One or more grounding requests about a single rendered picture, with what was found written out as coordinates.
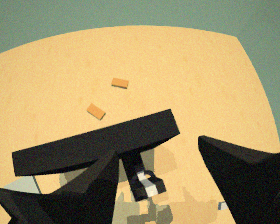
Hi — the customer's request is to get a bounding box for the orange flat rectangular block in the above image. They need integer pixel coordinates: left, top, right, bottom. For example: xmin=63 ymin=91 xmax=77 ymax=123
xmin=111 ymin=78 xmax=129 ymax=88
xmin=86 ymin=103 xmax=105 ymax=119

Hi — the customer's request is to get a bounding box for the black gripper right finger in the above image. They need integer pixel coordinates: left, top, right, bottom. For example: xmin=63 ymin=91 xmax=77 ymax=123
xmin=197 ymin=134 xmax=280 ymax=224

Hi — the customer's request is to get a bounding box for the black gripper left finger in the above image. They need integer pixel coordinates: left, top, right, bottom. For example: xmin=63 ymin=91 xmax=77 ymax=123
xmin=0 ymin=149 xmax=120 ymax=224

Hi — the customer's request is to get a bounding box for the small white block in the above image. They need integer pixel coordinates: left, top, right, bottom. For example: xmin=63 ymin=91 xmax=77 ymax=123
xmin=217 ymin=201 xmax=227 ymax=211

